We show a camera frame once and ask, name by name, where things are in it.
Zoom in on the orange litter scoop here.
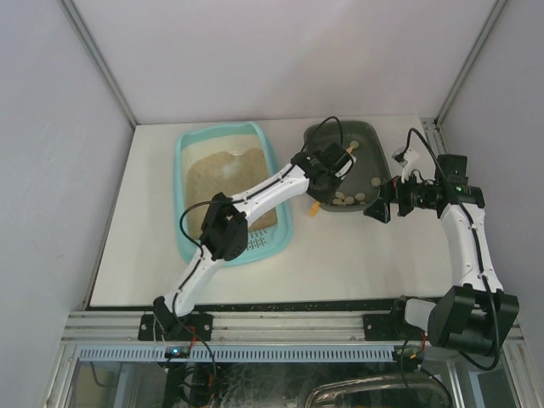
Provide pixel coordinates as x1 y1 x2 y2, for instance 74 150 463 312
308 146 356 218

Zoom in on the dark grey plastic tub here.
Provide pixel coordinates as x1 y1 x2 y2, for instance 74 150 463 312
303 119 390 213

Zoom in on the light blue litter box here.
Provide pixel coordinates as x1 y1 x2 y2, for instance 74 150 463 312
173 122 293 267

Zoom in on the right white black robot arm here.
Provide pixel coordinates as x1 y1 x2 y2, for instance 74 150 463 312
364 150 519 357

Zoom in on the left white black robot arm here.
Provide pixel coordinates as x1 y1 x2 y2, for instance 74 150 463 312
153 143 356 340

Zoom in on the beige cat litter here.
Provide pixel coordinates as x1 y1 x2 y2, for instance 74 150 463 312
185 148 278 240

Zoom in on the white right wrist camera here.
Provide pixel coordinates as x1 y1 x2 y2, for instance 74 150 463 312
393 147 420 183

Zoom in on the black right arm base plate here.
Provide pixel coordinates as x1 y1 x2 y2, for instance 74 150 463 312
363 296 423 342

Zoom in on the black left camera cable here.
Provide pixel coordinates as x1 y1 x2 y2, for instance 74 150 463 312
178 116 345 256

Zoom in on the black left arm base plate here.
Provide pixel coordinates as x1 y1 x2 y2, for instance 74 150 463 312
138 314 213 342

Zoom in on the light blue cable duct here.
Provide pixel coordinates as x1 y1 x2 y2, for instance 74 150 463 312
77 344 395 363

